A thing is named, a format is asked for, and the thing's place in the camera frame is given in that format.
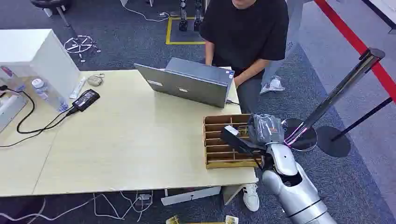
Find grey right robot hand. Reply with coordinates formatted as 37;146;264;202
248;113;285;148

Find wooden card box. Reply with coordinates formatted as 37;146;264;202
202;113;264;170

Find white sneaker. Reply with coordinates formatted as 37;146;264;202
241;183;260;213

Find grey laptop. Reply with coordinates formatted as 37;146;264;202
134;57;235;109

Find person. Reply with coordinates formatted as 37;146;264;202
199;0;305;115

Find white board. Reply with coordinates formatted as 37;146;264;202
160;186;222;207

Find red barrier belt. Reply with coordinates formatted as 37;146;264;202
313;0;396;103

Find black stand legs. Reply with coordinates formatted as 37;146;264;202
178;0;205;32

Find white power strip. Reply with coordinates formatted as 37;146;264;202
135;192;153;207

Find black power adapter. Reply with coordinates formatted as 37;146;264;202
71;89;101;113

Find white tube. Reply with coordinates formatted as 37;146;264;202
69;77;87;100

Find chrome chair base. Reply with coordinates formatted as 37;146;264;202
64;35;102;63

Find clear water bottle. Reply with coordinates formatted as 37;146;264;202
31;78;69;112

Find white box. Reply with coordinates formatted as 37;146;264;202
0;29;81;106

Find black chair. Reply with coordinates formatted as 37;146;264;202
29;0;72;28

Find grey device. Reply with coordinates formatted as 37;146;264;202
0;92;29;133

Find black stanchion post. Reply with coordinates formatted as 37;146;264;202
315;97;394;158

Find chrome stanchion post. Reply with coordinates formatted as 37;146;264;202
281;47;386;153

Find white floor cable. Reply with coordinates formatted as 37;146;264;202
0;191;154;224

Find black power cable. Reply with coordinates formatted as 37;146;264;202
0;85;78;148

